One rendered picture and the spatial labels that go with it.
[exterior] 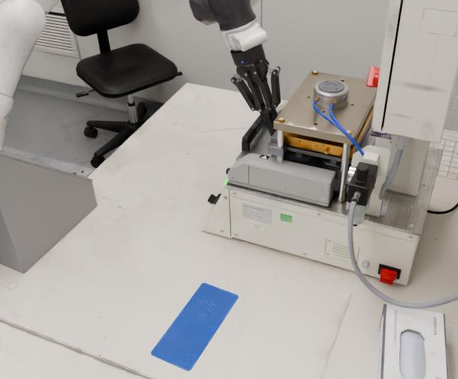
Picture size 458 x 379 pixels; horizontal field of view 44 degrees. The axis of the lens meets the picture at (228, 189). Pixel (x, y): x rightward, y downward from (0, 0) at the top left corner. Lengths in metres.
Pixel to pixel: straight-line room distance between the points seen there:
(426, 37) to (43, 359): 0.99
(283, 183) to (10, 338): 0.70
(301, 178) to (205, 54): 1.99
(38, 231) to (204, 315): 0.47
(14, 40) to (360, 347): 1.08
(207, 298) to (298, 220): 0.28
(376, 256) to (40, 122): 2.70
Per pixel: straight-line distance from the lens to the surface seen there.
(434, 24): 1.05
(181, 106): 2.07
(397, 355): 1.13
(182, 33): 3.21
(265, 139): 1.45
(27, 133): 3.60
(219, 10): 1.30
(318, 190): 1.28
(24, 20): 1.50
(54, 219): 1.52
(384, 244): 1.32
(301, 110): 1.30
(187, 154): 1.80
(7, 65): 1.55
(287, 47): 2.98
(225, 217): 1.43
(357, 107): 1.33
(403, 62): 1.09
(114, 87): 2.86
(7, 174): 1.36
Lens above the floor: 1.75
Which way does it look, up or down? 38 degrees down
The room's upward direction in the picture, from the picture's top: 2 degrees counter-clockwise
